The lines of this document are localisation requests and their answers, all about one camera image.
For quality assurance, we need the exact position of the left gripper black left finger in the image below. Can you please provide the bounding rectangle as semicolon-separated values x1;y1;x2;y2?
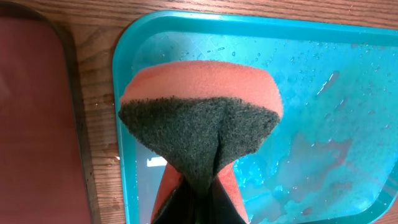
152;179;195;224

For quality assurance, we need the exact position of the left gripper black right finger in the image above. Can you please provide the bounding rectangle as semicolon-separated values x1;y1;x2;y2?
195;179;245;224

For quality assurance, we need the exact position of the teal plastic tray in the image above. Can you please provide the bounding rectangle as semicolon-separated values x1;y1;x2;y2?
113;11;397;223

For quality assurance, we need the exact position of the black tray with reddish water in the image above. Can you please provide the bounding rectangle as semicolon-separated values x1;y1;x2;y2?
1;1;100;223

